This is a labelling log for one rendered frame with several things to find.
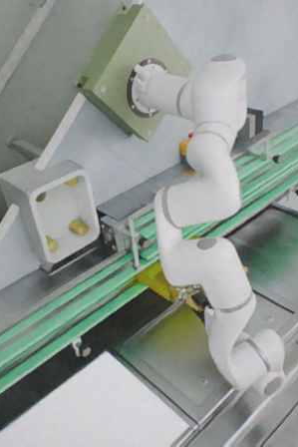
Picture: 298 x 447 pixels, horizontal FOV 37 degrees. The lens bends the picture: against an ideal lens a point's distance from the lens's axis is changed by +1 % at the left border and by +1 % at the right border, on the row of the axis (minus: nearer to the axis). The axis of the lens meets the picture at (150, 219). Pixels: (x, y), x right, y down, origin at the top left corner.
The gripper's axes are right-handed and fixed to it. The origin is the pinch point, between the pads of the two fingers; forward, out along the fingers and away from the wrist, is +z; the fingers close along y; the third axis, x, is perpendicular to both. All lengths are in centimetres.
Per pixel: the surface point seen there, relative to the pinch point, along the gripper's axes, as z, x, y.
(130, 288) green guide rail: 19.2, 11.9, -2.8
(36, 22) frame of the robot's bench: 98, 1, 59
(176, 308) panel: 13.2, 0.5, -12.4
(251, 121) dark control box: 47, -54, 21
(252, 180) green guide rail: 36, -45, 5
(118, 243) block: 24.7, 11.0, 9.9
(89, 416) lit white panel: -5.8, 36.1, -11.5
